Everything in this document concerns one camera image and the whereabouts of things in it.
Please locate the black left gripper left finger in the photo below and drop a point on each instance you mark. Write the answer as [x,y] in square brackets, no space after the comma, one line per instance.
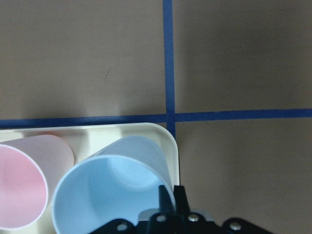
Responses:
[165,204]

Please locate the light blue cup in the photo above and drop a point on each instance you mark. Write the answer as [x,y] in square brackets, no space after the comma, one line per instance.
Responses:
[119,181]

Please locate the cream plastic tray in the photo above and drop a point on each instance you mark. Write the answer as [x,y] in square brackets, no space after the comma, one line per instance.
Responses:
[87,140]

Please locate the pink cup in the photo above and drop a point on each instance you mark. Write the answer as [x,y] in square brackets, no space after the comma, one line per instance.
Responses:
[30,169]

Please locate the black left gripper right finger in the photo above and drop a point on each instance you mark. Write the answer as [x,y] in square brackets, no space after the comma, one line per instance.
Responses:
[181,202]

